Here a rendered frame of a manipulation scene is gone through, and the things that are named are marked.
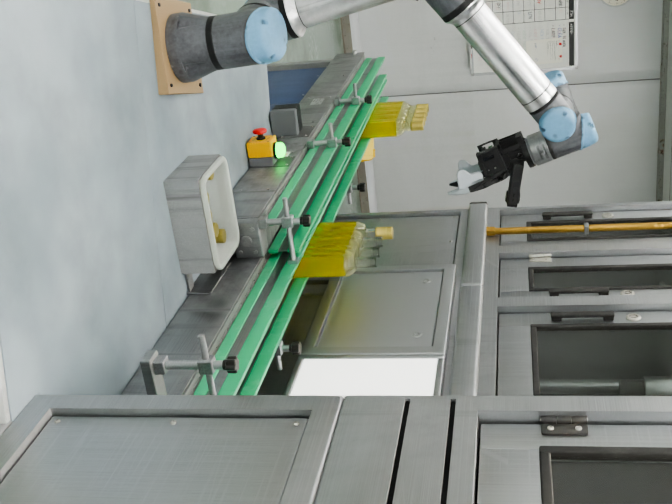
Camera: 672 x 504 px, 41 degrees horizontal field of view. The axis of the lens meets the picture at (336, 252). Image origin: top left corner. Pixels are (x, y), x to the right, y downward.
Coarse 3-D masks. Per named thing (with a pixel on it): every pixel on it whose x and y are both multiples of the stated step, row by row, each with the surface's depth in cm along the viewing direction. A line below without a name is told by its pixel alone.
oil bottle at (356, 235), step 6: (318, 234) 236; (324, 234) 235; (330, 234) 235; (336, 234) 234; (342, 234) 234; (348, 234) 234; (354, 234) 233; (360, 234) 234; (360, 240) 233; (360, 246) 233
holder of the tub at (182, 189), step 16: (192, 160) 204; (208, 160) 203; (176, 176) 195; (192, 176) 193; (176, 192) 193; (192, 192) 192; (176, 208) 195; (192, 208) 194; (176, 224) 196; (192, 224) 196; (176, 240) 198; (192, 240) 197; (208, 240) 197; (192, 256) 199; (208, 256) 198; (192, 272) 201; (208, 272) 200; (224, 272) 212; (192, 288) 205; (208, 288) 205
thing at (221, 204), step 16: (224, 160) 205; (208, 176) 194; (224, 176) 207; (208, 192) 209; (224, 192) 209; (208, 208) 193; (224, 208) 210; (208, 224) 195; (224, 224) 212; (224, 256) 205
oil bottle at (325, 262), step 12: (312, 252) 226; (324, 252) 225; (336, 252) 224; (348, 252) 224; (300, 264) 224; (312, 264) 224; (324, 264) 223; (336, 264) 223; (348, 264) 222; (300, 276) 226; (312, 276) 225; (324, 276) 225; (336, 276) 224
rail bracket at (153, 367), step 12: (204, 336) 154; (204, 348) 155; (144, 360) 156; (156, 360) 157; (180, 360) 158; (192, 360) 157; (204, 360) 155; (216, 360) 156; (228, 360) 155; (144, 372) 157; (156, 372) 158; (204, 372) 156; (228, 372) 155; (156, 384) 159
